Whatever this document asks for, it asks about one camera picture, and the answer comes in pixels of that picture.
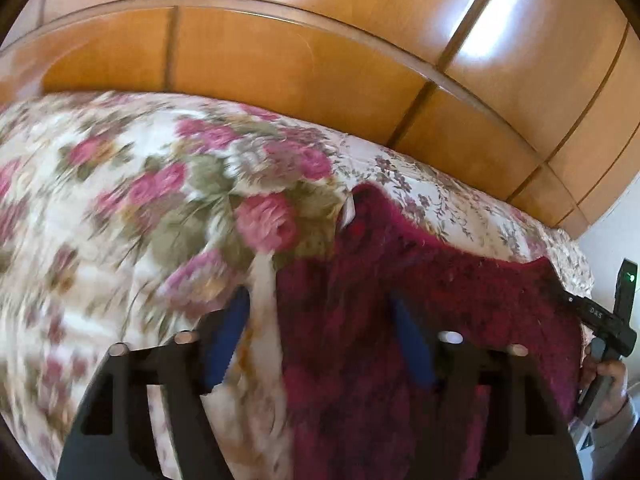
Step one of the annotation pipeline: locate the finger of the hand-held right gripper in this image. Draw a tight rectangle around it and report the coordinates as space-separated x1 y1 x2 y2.
550 280 586 318

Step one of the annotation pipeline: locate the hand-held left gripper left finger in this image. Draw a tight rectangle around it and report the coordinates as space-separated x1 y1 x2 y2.
55 285 251 480

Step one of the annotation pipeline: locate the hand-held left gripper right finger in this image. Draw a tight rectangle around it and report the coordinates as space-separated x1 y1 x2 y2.
390 295 583 480

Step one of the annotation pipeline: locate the magenta black patterned sweater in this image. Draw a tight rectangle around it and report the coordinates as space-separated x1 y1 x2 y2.
275 182 586 480

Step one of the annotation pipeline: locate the person's right hand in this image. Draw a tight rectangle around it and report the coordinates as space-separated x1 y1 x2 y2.
582 342 630 423

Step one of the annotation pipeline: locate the small-flowered white bedsheet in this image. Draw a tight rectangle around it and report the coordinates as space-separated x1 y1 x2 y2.
280 112 596 306

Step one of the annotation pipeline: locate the rose print blanket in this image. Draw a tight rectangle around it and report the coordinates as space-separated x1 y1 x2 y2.
0 90 351 480

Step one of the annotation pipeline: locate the wooden wardrobe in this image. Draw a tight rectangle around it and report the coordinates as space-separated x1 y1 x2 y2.
0 0 640 241

